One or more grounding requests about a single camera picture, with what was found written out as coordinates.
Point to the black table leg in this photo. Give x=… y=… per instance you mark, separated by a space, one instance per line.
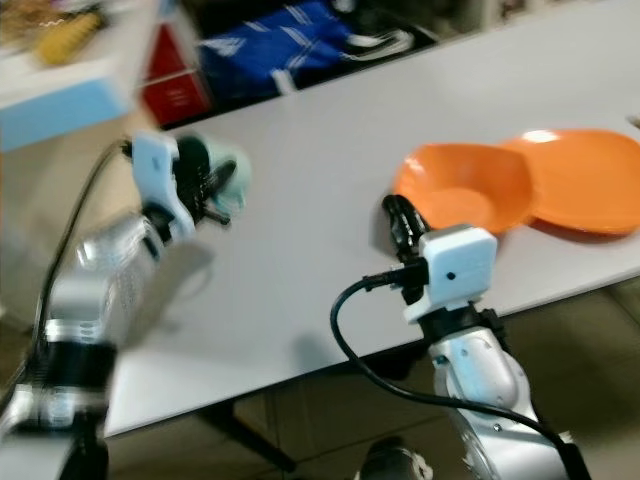
x=245 y=435

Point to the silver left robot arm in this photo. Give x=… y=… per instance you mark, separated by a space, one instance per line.
x=100 y=290

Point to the red cardboard box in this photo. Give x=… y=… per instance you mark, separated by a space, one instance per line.
x=175 y=85

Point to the green ceramic mug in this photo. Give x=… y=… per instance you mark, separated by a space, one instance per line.
x=240 y=175

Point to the pale counter slab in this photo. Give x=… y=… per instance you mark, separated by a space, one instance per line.
x=60 y=100

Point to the orange plastic plate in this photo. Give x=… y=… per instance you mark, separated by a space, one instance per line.
x=590 y=180

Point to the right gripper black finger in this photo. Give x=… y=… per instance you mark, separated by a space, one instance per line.
x=405 y=228

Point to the orange plastic bowl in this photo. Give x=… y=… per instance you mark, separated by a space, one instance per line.
x=470 y=185

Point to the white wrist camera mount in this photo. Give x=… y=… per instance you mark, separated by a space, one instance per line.
x=155 y=170
x=455 y=270

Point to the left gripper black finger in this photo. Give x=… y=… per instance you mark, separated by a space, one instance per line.
x=218 y=195

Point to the blue bag with white trim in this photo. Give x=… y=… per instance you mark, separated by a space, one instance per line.
x=270 y=50

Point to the yellow bumpy item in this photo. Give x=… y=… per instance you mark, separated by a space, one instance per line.
x=70 y=40

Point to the black and white sneaker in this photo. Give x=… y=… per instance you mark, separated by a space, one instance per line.
x=380 y=45

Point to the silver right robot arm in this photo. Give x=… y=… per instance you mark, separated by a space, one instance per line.
x=490 y=380

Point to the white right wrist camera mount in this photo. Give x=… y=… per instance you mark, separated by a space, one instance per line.
x=455 y=270

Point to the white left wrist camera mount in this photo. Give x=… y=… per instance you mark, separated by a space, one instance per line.
x=155 y=170

